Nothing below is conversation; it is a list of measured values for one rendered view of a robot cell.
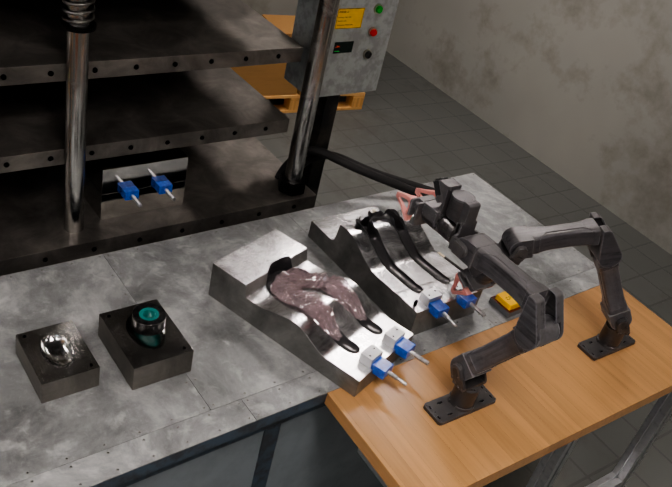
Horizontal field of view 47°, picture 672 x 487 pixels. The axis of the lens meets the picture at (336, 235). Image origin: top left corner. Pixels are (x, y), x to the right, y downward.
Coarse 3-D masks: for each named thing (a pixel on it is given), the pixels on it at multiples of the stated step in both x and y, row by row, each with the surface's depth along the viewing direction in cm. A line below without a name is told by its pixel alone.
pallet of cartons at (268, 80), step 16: (272, 16) 521; (288, 16) 528; (288, 32) 503; (272, 64) 466; (256, 80) 468; (272, 80) 473; (272, 96) 479; (288, 96) 485; (352, 96) 512; (288, 112) 493
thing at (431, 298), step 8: (432, 288) 214; (424, 296) 212; (432, 296) 211; (440, 296) 213; (424, 304) 212; (432, 304) 211; (440, 304) 211; (432, 312) 211; (440, 312) 209; (448, 320) 209
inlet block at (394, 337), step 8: (392, 328) 202; (384, 336) 200; (392, 336) 200; (400, 336) 200; (392, 344) 200; (400, 344) 200; (408, 344) 200; (400, 352) 199; (408, 352) 199; (424, 360) 198
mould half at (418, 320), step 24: (336, 216) 245; (336, 240) 232; (360, 240) 225; (384, 240) 229; (336, 264) 234; (360, 264) 224; (408, 264) 227; (432, 264) 230; (384, 288) 218; (408, 288) 217; (384, 312) 220; (408, 312) 211; (456, 312) 222
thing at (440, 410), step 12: (444, 396) 196; (456, 396) 192; (468, 396) 190; (480, 396) 199; (492, 396) 200; (432, 408) 192; (444, 408) 193; (456, 408) 193; (468, 408) 193; (480, 408) 196; (444, 420) 190
